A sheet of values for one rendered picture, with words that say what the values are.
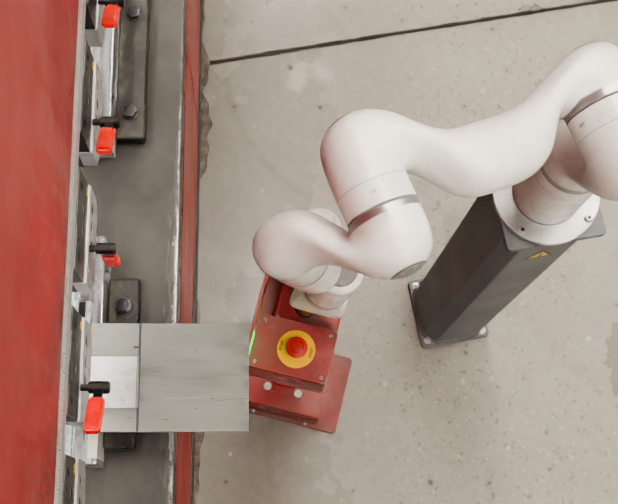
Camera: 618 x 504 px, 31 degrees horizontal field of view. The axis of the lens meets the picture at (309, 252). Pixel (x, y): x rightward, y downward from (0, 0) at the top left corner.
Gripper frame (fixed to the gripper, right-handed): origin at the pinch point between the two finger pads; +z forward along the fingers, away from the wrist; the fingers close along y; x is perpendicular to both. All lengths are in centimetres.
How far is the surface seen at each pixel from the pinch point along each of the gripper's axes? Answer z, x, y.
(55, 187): -72, -10, -41
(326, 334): -3.3, -5.6, 3.5
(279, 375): -0.9, -15.1, -3.1
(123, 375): -22.8, -24.9, -29.7
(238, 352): -24.1, -16.5, -12.4
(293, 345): -5.8, -9.7, -2.3
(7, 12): -102, -2, -46
